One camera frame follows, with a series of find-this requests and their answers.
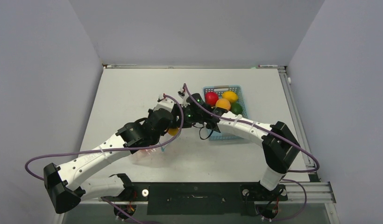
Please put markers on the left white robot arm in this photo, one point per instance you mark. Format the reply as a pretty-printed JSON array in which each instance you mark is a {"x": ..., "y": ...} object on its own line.
[{"x": 70, "y": 183}]

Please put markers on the red apple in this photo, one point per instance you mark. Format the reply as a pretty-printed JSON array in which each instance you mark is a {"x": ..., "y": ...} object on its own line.
[{"x": 211, "y": 98}]

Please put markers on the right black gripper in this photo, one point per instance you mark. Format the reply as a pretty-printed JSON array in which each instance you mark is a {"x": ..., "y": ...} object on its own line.
[{"x": 187, "y": 125}]

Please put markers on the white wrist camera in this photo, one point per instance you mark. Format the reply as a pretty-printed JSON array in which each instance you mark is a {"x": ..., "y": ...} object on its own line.
[
  {"x": 184, "y": 96},
  {"x": 165, "y": 103}
]

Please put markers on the yellow lemon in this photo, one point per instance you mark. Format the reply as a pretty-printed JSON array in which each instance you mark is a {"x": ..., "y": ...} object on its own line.
[{"x": 231, "y": 96}]

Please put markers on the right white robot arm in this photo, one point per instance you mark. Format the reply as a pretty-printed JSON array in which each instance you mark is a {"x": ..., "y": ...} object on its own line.
[{"x": 279, "y": 145}]

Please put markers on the clear zip top bag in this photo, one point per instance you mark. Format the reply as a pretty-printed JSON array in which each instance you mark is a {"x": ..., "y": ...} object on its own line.
[{"x": 146, "y": 155}]

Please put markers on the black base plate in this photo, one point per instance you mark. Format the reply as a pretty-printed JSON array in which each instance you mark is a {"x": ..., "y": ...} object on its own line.
[{"x": 198, "y": 198}]

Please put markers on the yellow banana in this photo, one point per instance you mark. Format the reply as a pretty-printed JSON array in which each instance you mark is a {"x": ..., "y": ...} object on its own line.
[{"x": 173, "y": 131}]

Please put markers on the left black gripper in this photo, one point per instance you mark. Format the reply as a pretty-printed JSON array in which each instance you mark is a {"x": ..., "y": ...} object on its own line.
[{"x": 161, "y": 133}]

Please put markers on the peach fruit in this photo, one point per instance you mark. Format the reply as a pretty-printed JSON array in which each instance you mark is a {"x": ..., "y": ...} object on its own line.
[{"x": 223, "y": 103}]

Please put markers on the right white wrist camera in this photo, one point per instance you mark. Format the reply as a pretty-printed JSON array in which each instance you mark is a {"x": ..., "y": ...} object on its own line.
[{"x": 184, "y": 96}]

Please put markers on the green lime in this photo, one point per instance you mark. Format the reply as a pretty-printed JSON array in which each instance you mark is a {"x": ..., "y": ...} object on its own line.
[{"x": 236, "y": 108}]

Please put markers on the blue plastic basket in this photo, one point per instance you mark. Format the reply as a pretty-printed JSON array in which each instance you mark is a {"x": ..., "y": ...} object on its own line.
[{"x": 219, "y": 90}]

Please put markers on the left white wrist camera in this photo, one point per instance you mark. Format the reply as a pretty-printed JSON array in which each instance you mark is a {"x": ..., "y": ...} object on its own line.
[{"x": 165, "y": 103}]

